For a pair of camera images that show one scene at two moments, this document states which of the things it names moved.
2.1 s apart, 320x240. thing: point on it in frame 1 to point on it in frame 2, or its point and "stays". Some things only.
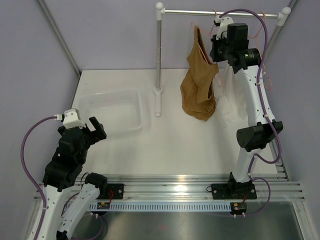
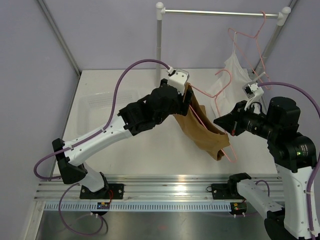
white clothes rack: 282,17 stays
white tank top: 229,89 stays
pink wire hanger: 193,23 to 232,159
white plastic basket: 118,111 stays
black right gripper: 215,43 to 227,121
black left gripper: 97,135 to 182,106
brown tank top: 197,89 to 196,127
